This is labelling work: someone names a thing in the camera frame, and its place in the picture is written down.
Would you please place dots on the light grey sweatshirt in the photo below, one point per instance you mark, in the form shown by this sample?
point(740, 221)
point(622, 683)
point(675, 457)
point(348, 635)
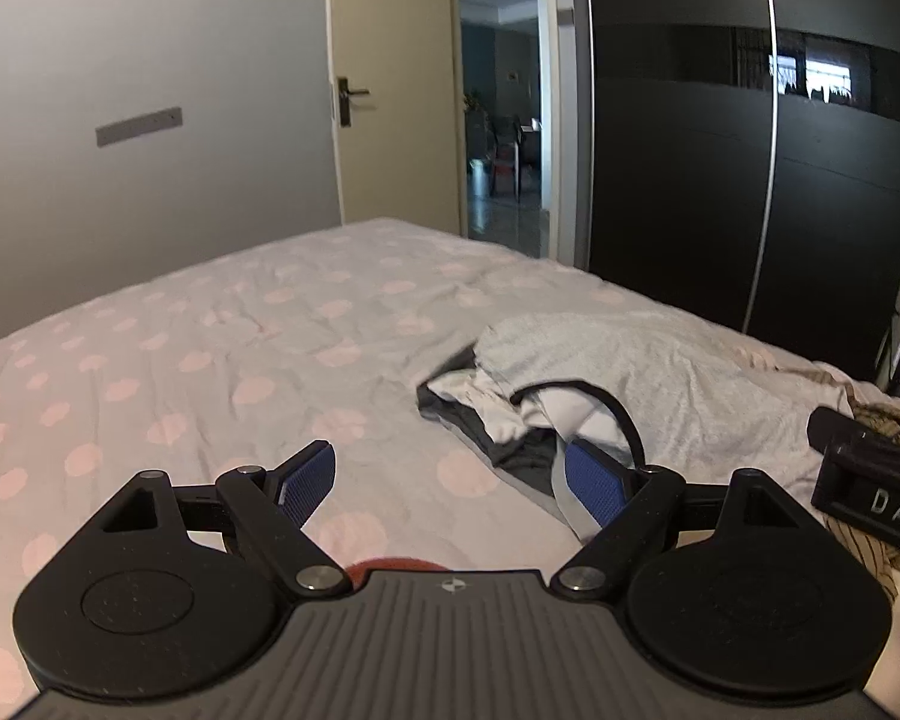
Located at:
point(682, 382)

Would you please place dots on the black wardrobe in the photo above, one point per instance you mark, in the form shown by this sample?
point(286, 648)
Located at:
point(682, 165)

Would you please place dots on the dark grey garment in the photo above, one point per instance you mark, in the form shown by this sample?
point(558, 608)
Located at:
point(521, 457)

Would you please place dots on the white bin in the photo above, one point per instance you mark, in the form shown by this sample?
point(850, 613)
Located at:
point(478, 178)

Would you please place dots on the pink dotted bed sheet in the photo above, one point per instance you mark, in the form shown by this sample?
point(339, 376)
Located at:
point(195, 315)

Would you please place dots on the cream bedroom door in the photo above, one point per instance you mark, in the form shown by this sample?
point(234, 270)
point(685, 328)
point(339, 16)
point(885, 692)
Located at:
point(397, 90)

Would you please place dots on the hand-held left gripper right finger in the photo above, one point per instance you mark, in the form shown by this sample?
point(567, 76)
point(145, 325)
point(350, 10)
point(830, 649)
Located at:
point(592, 491)

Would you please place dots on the dark chair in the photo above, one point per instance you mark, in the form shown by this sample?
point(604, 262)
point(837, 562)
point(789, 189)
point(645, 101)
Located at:
point(506, 157)

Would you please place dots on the brown striped cloth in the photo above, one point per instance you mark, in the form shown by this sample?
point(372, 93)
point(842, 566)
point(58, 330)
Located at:
point(892, 420)

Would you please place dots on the grey wall plate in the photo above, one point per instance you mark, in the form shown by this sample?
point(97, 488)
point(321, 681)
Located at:
point(139, 127)

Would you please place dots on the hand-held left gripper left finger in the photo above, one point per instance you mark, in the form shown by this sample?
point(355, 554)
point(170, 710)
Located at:
point(307, 481)

